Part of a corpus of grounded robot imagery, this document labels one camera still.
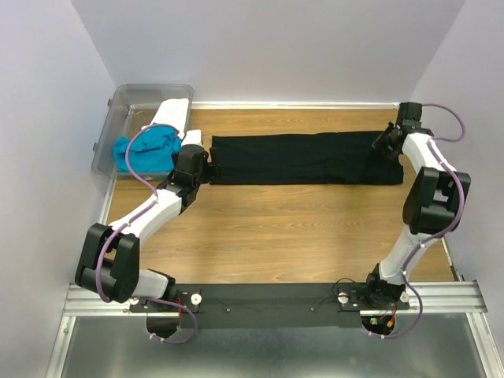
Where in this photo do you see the white t shirt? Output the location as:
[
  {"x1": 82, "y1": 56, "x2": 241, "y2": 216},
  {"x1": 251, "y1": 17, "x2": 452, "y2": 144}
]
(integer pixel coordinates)
[{"x1": 151, "y1": 98, "x2": 190, "y2": 139}]

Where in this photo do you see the teal t shirt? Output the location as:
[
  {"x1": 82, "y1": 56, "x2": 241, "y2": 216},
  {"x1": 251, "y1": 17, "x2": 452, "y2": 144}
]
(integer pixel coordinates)
[{"x1": 129, "y1": 126, "x2": 182, "y2": 173}]

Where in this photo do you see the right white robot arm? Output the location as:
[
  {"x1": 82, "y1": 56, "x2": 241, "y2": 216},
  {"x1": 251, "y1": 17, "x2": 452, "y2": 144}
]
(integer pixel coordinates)
[{"x1": 362, "y1": 120, "x2": 471, "y2": 309}]

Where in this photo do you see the aluminium frame rail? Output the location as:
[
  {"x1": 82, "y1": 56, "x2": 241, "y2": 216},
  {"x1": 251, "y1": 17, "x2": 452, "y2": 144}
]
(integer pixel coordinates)
[{"x1": 47, "y1": 276, "x2": 499, "y2": 377}]

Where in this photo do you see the clear plastic storage bin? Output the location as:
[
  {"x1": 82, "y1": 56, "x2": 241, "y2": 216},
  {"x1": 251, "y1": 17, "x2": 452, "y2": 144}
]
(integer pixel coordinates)
[{"x1": 91, "y1": 83, "x2": 194, "y2": 179}]

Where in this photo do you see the black t shirt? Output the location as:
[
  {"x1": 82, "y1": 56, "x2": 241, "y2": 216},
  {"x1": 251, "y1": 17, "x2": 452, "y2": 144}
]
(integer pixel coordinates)
[{"x1": 210, "y1": 131, "x2": 404, "y2": 186}]

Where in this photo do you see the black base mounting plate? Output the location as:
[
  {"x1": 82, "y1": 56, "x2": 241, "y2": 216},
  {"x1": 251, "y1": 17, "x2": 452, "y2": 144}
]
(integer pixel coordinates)
[{"x1": 129, "y1": 279, "x2": 410, "y2": 337}]

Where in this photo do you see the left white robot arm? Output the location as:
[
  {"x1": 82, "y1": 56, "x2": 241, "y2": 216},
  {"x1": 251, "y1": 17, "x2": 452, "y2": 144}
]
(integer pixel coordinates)
[{"x1": 75, "y1": 144, "x2": 220, "y2": 311}]

